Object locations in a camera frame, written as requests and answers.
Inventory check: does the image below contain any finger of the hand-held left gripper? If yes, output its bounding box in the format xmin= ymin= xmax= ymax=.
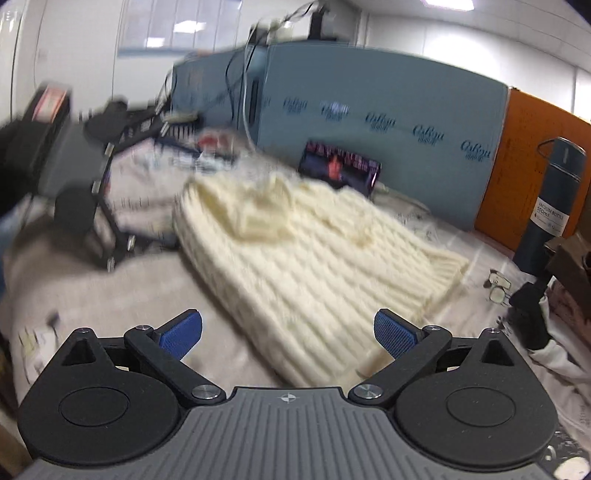
xmin=121 ymin=105 xmax=204 ymax=145
xmin=90 ymin=178 xmax=139 ymax=273

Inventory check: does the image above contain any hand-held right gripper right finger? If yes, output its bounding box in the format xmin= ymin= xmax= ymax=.
xmin=348 ymin=309 xmax=517 ymax=402

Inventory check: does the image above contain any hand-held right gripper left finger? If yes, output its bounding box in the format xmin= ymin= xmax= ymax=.
xmin=55 ymin=309 xmax=227 ymax=402

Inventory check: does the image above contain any cream cable-knit sweater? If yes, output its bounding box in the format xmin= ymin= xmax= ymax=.
xmin=173 ymin=174 xmax=470 ymax=389

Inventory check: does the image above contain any white patterned clothing pile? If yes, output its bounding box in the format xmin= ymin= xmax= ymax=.
xmin=102 ymin=131 xmax=259 ymax=252

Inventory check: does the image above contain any black pouch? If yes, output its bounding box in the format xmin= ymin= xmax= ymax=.
xmin=508 ymin=276 xmax=555 ymax=352

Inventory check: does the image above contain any white crumpled cloth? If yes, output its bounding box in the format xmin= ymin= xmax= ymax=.
xmin=499 ymin=295 xmax=591 ymax=444

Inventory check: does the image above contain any brown cardboard box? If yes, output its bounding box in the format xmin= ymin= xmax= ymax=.
xmin=544 ymin=230 xmax=591 ymax=333

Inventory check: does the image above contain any black device on partition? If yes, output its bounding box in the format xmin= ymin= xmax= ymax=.
xmin=308 ymin=0 xmax=334 ymax=38

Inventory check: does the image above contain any orange partition panel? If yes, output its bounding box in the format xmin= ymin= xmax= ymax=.
xmin=475 ymin=88 xmax=591 ymax=254

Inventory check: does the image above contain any dark blue vacuum bottle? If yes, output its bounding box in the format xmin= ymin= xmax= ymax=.
xmin=514 ymin=137 xmax=589 ymax=278

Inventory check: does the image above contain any blue partition panel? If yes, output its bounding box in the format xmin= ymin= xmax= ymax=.
xmin=172 ymin=41 xmax=509 ymax=232

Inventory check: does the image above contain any white cable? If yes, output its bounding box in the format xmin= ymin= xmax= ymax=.
xmin=240 ymin=28 xmax=278 ymax=151

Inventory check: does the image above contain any black cable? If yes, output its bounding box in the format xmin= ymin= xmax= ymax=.
xmin=157 ymin=0 xmax=324 ymax=121

